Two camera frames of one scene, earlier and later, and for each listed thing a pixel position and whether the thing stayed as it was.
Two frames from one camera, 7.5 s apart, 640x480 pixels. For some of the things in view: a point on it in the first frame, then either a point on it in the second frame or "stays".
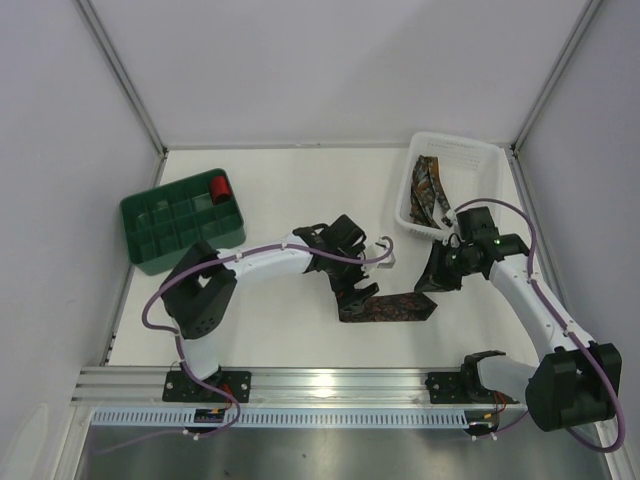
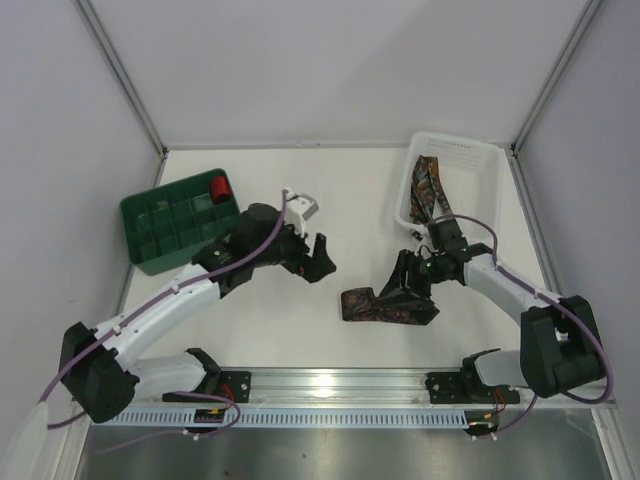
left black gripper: [351, 288] -> [304, 257]
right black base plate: [462, 388] stays
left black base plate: [179, 388] stays
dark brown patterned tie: [403, 307] stays
